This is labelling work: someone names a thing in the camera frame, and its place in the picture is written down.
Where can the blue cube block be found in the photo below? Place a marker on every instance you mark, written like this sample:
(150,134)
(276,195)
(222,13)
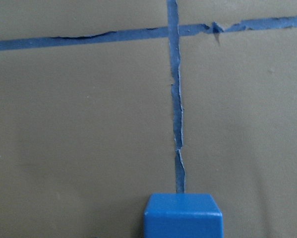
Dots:
(182,215)

